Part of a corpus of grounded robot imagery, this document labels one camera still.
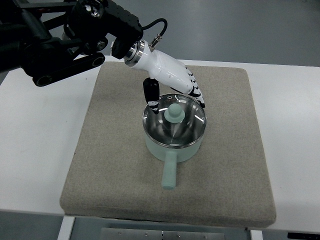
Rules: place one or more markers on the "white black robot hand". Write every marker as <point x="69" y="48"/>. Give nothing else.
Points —
<point x="161" y="69"/>

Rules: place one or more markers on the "glass lid with green knob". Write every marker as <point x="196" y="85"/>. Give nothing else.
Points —
<point x="179" y="123"/>

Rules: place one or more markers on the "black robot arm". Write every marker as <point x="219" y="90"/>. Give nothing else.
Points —
<point x="52" y="41"/>

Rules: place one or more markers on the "mint green saucepan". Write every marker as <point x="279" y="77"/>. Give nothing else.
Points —
<point x="171" y="155"/>

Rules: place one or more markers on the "beige felt mat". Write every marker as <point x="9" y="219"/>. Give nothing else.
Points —
<point x="118" y="172"/>

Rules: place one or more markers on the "grey metal plate below table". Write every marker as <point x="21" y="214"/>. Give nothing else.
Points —
<point x="140" y="234"/>

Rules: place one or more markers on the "black label strip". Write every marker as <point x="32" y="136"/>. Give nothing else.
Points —
<point x="303" y="236"/>

